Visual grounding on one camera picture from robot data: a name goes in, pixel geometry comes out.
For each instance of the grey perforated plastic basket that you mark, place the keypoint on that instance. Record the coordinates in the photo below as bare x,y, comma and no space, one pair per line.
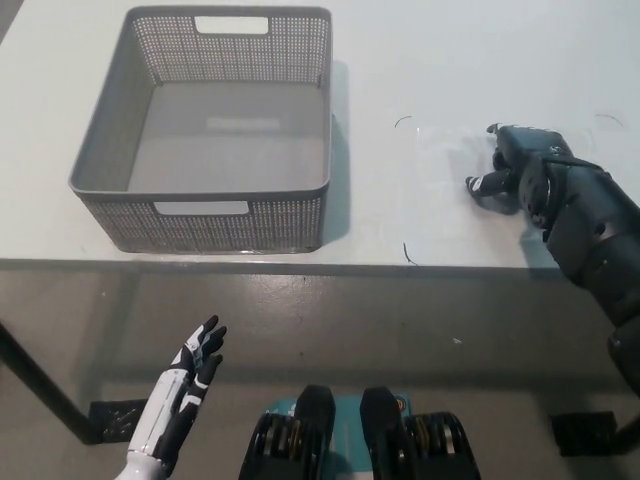
225,145

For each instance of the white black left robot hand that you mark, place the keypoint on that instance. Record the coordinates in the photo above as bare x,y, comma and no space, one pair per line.
192,375

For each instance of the black metal table leg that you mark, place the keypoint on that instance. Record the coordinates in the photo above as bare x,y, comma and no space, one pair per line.
630,430
45,382

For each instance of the black table foot plate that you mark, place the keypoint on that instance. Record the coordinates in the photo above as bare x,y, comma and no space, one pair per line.
582,432
115,420

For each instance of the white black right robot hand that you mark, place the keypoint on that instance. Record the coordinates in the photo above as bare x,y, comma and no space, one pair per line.
535,145

